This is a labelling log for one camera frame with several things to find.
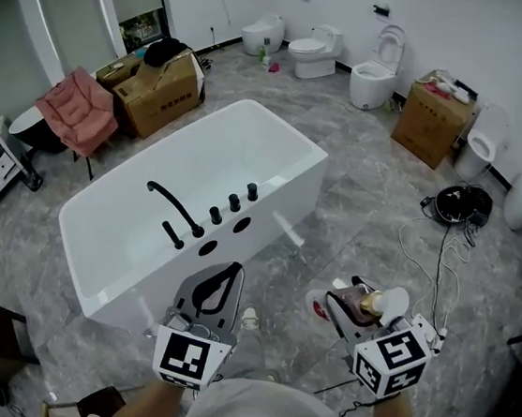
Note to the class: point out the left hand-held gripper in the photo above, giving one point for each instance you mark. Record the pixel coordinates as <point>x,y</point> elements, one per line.
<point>184,356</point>

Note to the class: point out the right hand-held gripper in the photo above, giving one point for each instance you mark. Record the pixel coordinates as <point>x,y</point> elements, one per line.
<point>393,363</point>

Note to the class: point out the white bathtub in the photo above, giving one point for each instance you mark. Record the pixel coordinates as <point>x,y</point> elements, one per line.
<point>116,232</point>

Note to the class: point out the person's left forearm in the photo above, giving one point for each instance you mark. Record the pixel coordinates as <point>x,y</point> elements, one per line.
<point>149,408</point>

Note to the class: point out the green bottle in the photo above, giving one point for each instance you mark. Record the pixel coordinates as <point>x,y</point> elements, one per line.
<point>264,54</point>

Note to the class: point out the person's white red shoe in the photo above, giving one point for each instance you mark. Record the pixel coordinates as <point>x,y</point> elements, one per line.
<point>317,304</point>

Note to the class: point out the person's grey trouser leg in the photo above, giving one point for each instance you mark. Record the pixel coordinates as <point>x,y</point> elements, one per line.
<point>254,355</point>

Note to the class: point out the black hand shower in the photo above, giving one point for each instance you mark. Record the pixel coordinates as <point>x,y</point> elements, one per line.
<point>172,235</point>

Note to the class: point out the black faucet knob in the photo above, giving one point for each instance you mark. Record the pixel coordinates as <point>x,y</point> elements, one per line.
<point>252,192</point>
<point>215,216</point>
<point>234,203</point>

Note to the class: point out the white power strip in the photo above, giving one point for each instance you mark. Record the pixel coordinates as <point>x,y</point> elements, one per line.
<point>432,334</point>

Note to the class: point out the black curved faucet spout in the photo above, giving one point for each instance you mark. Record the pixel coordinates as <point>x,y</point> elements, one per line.
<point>174,204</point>

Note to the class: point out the round black device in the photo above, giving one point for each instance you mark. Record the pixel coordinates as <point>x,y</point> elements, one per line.
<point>462,204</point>

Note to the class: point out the black stool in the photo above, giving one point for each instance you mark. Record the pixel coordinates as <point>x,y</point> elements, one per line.
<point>100,402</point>

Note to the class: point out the tall cardboard box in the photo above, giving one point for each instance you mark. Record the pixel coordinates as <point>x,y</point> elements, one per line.
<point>429,124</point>

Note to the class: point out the slim white toilet open lid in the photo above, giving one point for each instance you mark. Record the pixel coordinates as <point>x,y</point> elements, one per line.
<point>476,149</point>

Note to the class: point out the large cardboard box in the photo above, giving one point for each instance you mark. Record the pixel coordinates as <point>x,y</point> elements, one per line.
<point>161,101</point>

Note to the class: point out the white toilet with raised lid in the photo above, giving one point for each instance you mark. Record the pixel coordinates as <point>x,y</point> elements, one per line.
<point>373,82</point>

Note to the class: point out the pink padded jacket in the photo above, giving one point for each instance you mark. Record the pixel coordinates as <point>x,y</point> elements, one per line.
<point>77,109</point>

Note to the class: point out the white items on box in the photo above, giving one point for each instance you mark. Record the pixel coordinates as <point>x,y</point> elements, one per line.
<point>450,87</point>

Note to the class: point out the pink rag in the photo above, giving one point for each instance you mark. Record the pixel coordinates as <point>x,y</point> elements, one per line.
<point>274,67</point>

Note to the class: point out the round black white table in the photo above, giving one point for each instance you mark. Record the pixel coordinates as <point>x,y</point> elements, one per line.
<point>30,129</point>

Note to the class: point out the small cardboard box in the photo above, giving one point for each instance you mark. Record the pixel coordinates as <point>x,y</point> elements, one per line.
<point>115,71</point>

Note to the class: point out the white toilet with tank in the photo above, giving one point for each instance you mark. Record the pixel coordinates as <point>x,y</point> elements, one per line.
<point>315,51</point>

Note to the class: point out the black garment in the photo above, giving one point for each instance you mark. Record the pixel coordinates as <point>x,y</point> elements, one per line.
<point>167,52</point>

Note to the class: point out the egg-shaped white toilet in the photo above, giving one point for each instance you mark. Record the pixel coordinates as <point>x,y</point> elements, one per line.
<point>261,33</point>

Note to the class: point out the window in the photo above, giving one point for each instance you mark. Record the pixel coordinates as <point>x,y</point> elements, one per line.
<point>141,30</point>

